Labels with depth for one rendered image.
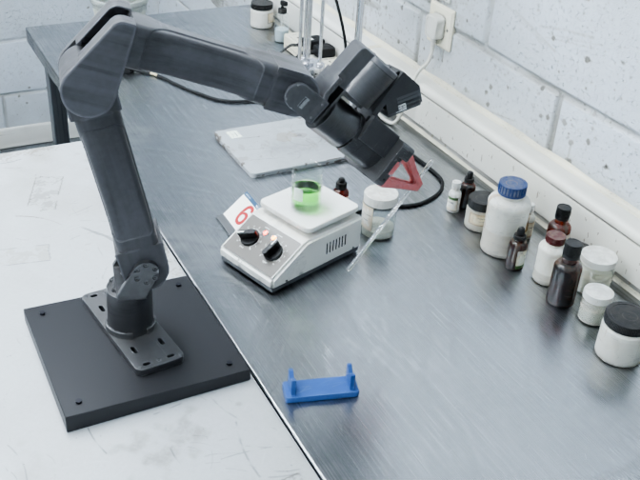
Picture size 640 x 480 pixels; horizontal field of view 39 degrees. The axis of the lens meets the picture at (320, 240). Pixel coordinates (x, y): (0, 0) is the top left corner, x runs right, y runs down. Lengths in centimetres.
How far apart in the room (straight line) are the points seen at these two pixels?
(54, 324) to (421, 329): 53
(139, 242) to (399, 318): 42
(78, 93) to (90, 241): 50
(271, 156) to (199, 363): 64
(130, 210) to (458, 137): 85
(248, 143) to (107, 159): 72
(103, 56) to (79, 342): 42
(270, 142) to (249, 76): 73
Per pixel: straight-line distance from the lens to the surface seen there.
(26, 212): 163
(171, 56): 108
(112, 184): 114
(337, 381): 122
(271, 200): 146
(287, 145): 181
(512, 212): 149
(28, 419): 121
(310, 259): 141
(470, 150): 179
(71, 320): 132
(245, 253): 142
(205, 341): 127
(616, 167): 156
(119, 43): 105
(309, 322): 134
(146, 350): 124
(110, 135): 111
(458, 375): 128
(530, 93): 169
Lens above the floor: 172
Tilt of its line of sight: 32 degrees down
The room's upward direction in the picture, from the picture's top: 4 degrees clockwise
